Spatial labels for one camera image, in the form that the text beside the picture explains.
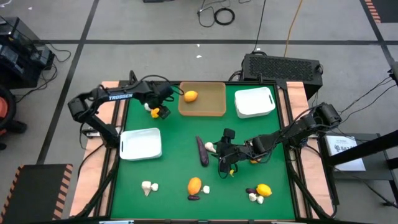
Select black equipment rack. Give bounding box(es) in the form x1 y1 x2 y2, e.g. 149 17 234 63
0 16 56 90

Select orange black machine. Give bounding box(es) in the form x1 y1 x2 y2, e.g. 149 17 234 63
0 84 28 151

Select white printed sheet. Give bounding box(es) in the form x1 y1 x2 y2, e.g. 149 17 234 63
325 135 367 172

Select tan translucent plastic basket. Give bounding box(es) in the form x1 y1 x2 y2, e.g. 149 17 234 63
178 81 227 118

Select light wooden side board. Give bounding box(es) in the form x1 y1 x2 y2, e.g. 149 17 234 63
278 81 334 218
70 81 128 218

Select black metal stand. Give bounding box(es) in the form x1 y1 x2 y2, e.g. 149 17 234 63
317 129 398 208

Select long yellow cable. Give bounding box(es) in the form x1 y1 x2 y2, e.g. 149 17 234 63
283 0 304 58

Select coiled black cable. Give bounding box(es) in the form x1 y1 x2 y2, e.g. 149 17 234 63
213 7 236 26

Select long purple eggplant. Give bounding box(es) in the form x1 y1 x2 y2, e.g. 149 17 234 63
195 135 210 167

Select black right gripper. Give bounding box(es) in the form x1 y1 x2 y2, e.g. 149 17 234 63
215 127 250 174

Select white plastic basket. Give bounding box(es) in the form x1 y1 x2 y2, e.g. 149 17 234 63
234 86 277 119
119 127 163 162

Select silver aluminium profile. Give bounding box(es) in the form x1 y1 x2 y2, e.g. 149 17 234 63
81 128 101 138

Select black hazard-striped floor mat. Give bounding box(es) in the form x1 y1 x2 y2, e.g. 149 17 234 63
0 164 74 224
363 0 398 24

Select black perforated computer case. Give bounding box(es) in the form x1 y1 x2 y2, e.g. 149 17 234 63
241 53 324 100

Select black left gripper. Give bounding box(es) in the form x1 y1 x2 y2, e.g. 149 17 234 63
145 81 176 121

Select long black cable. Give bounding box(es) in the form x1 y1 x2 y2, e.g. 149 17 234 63
251 0 267 54

